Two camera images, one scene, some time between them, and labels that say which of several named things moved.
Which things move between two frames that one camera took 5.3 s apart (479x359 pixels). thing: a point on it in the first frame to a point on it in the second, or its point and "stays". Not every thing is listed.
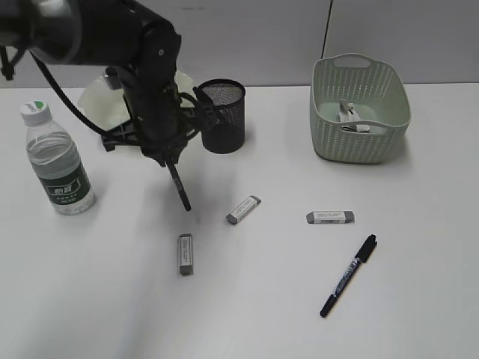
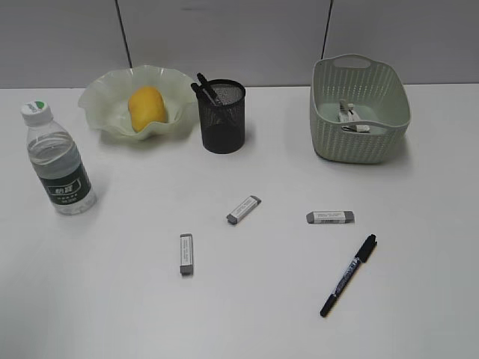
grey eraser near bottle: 185,254 stays
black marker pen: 178,182 to 203,94
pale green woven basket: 359,108 stays
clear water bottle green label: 58,161 stays
